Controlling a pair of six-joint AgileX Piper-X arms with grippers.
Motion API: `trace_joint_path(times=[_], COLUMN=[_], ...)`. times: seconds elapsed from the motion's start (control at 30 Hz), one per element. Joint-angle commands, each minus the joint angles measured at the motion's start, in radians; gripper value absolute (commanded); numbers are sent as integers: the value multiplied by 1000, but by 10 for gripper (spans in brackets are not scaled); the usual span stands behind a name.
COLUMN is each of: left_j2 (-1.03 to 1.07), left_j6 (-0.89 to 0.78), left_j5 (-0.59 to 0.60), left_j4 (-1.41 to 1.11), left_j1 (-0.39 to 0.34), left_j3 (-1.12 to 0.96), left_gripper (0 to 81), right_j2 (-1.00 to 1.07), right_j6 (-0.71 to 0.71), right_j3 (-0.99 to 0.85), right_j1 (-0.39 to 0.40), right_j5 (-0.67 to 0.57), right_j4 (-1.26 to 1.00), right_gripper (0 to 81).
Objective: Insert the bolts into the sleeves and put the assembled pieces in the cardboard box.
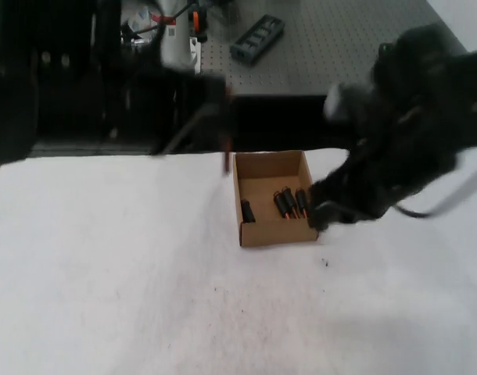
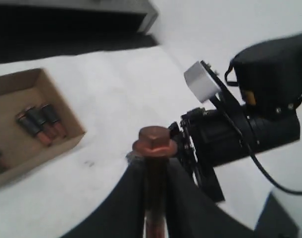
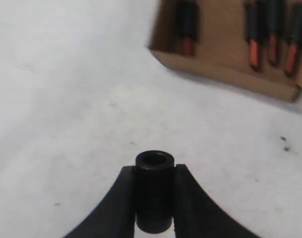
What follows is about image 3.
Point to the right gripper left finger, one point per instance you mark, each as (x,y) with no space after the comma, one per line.
(111,210)

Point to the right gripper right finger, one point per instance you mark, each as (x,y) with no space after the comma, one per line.
(200,210)

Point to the black cylindrical sleeve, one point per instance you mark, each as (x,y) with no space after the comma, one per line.
(154,193)

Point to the cardboard box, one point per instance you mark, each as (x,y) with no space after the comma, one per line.
(220,49)

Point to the black sleeve with orange bolt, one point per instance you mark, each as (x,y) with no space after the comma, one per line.
(295,39)
(255,37)
(188,27)
(274,32)

